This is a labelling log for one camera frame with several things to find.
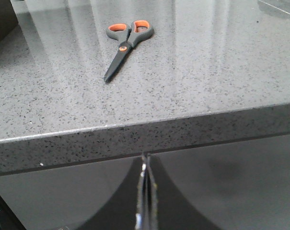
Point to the dark wooden drawer box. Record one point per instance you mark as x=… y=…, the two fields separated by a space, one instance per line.
x=8 y=19

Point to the grey orange handled scissors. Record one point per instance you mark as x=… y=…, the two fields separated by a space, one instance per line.
x=128 y=37

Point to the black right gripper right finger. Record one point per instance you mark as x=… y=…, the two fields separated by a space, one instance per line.
x=170 y=209

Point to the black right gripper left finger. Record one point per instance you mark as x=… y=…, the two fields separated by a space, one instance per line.
x=120 y=211

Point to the grey cabinet door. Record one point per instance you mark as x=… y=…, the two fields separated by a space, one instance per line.
x=241 y=185

